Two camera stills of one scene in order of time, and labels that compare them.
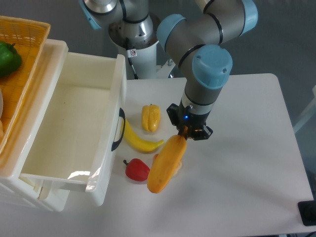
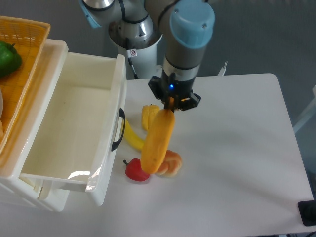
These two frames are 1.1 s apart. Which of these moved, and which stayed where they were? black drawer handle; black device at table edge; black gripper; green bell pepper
Moved: black gripper
Stayed: black device at table edge; black drawer handle; green bell pepper
